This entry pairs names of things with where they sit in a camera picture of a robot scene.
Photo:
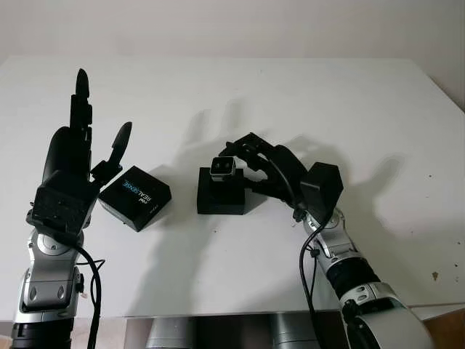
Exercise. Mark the black camera box base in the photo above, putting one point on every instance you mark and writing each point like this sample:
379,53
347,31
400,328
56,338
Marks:
221,201

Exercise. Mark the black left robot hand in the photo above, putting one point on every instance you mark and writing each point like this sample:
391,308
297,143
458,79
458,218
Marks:
67,156

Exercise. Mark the black RealSense box lid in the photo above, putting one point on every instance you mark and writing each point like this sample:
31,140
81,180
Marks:
138,200

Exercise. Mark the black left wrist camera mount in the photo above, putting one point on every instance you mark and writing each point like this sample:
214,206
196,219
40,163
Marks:
60,207

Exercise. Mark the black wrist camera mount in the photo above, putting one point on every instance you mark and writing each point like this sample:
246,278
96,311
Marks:
321,189
60,207

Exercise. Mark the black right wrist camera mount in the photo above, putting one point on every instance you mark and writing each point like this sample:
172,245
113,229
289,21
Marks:
321,189

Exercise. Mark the small silver depth camera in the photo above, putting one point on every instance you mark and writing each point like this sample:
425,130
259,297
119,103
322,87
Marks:
222,169

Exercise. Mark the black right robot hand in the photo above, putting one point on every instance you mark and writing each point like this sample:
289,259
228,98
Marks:
287,163

